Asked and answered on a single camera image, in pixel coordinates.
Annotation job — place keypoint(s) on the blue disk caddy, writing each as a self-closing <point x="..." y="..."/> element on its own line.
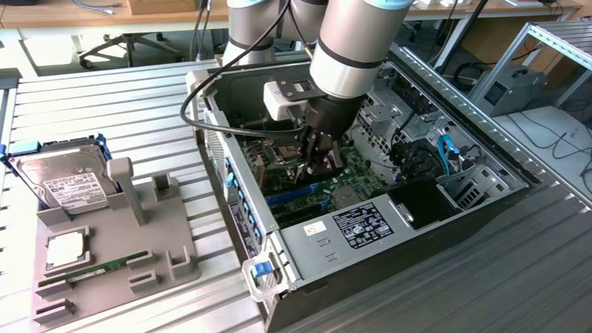
<point x="23" y="149"/>

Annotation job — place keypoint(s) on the CPU socket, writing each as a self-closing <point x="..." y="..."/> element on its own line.
<point x="284" y="152"/>

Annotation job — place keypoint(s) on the silver disk bay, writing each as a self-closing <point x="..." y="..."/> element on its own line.
<point x="480" y="180"/>

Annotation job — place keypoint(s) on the blue case latch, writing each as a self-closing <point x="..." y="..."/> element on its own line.
<point x="261" y="270"/>

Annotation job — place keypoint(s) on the grey vented box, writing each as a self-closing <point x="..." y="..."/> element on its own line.
<point x="513" y="93"/>

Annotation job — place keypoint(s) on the silver hard disk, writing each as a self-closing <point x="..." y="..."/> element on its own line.
<point x="60" y="173"/>

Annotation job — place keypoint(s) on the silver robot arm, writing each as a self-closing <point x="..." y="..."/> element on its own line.
<point x="356" y="45"/>

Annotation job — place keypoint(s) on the wooden desk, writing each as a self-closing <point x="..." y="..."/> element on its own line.
<point x="45" y="17"/>

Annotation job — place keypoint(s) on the grey power supply with label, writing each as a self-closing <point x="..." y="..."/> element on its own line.
<point x="315" y="249"/>

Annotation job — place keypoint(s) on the silver chipset heatsink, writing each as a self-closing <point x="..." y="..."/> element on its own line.
<point x="348" y="195"/>

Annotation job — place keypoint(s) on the graphics card with black fan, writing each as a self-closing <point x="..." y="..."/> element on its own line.
<point x="324" y="173"/>

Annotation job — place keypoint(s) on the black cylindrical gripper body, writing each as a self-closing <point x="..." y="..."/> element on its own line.
<point x="332" y="116"/>

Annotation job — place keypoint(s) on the green motherboard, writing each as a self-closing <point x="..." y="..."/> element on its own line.
<point x="365" y="166"/>

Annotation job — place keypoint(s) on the brown cardboard box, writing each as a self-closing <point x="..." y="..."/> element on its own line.
<point x="161" y="7"/>

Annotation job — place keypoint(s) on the open grey PC case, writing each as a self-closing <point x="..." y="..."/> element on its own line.
<point x="416" y="277"/>

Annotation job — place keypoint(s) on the blue expansion slot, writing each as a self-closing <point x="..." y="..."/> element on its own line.
<point x="291" y="195"/>

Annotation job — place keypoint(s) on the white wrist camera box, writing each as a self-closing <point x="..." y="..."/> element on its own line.
<point x="281" y="104"/>

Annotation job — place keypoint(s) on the black slanted pole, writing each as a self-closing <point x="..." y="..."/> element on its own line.
<point x="463" y="30"/>

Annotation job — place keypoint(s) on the green RAM stick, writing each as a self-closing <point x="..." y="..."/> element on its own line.
<point x="113" y="266"/>

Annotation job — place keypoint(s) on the grey parts rack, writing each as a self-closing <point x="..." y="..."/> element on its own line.
<point x="120" y="243"/>

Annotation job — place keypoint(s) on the blue card retainer strip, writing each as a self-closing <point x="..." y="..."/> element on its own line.
<point x="245" y="204"/>

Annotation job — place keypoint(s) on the short black expansion slot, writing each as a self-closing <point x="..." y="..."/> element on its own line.
<point x="296" y="211"/>

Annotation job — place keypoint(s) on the silver CPU chip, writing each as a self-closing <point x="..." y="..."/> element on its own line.
<point x="67" y="249"/>

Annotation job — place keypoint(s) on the black office chair base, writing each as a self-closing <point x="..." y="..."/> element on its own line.
<point x="129" y="45"/>

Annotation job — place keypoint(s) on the aluminium frame rack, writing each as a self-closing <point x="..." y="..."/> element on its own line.
<point x="555" y="38"/>

